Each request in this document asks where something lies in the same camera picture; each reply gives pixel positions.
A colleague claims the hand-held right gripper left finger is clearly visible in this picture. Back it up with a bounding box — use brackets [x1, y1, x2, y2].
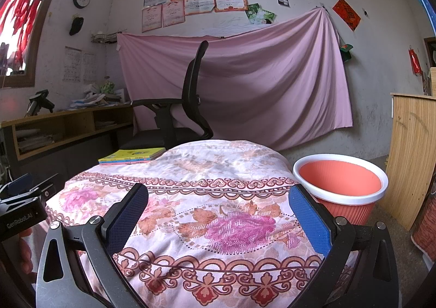
[36, 183, 149, 308]

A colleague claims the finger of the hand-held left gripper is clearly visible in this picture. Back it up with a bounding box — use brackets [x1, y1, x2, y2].
[0, 174, 59, 208]
[0, 174, 33, 198]

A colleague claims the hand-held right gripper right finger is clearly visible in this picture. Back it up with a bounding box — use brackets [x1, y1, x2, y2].
[288, 183, 399, 308]

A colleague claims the orange basin with white rim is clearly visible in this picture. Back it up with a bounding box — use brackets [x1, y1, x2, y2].
[292, 154, 389, 227]

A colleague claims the person's left hand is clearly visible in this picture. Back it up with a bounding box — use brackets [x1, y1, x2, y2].
[19, 226, 38, 275]

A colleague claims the stack of shelved books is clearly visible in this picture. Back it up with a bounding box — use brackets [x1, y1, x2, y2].
[17, 134, 55, 153]

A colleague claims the pink box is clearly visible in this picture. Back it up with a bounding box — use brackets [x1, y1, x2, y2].
[99, 157, 161, 166]

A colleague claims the floral pink blanket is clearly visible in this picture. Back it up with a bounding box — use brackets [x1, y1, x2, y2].
[44, 139, 358, 308]

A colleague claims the wooden desk shelf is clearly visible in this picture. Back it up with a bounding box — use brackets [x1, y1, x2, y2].
[0, 103, 135, 162]

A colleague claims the pile of papers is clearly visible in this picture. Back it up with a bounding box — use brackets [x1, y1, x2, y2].
[66, 91, 130, 111]

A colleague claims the orange printed cloth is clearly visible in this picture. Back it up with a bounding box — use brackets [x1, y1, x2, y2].
[410, 178, 436, 261]

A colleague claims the light wooden board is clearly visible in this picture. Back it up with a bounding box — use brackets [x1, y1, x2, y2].
[385, 92, 436, 232]

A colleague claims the white green plastic bag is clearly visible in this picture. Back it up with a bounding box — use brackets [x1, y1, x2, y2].
[83, 78, 114, 94]

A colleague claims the black office chair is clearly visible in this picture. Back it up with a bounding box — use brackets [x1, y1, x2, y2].
[119, 40, 214, 152]

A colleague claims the pink hanging cloth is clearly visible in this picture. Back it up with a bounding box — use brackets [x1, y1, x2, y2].
[116, 6, 353, 152]

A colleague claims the red window cloth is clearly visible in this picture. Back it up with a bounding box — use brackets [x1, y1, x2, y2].
[0, 0, 41, 71]

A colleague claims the black cap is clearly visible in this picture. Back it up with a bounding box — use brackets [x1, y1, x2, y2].
[69, 16, 84, 36]

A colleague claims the green cap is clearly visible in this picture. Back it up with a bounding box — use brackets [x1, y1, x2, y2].
[339, 43, 354, 62]

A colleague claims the red hanging packet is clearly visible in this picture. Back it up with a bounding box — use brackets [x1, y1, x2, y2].
[409, 49, 423, 75]

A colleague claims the red paper sheet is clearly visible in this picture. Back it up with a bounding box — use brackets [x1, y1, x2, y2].
[332, 0, 361, 32]

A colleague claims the wooden window frame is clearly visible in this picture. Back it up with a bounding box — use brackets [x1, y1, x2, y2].
[0, 0, 74, 88]

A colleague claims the wall calendar sheet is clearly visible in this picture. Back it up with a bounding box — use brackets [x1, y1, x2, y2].
[63, 46, 82, 83]
[82, 53, 96, 83]

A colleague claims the wire wall shelf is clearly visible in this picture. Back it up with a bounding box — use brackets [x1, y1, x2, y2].
[91, 30, 128, 44]

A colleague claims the dark wooden frame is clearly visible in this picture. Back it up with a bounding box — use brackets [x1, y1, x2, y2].
[423, 37, 436, 68]

